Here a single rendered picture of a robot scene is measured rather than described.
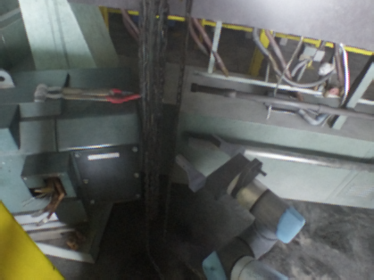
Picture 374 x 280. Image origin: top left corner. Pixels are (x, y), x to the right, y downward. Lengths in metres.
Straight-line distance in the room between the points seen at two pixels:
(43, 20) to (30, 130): 0.65
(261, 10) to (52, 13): 0.90
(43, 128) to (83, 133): 0.12
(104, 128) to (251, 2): 0.70
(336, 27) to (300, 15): 0.16
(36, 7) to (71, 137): 0.72
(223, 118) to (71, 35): 0.82
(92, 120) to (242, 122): 0.74
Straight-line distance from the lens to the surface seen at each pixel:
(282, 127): 1.29
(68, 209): 0.96
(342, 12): 1.14
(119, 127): 0.79
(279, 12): 1.06
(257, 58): 2.74
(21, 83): 0.96
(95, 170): 0.87
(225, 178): 0.61
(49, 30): 1.34
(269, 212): 0.59
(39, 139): 0.83
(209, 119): 1.22
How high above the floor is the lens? 1.34
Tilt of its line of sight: 42 degrees down
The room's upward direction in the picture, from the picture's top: 9 degrees clockwise
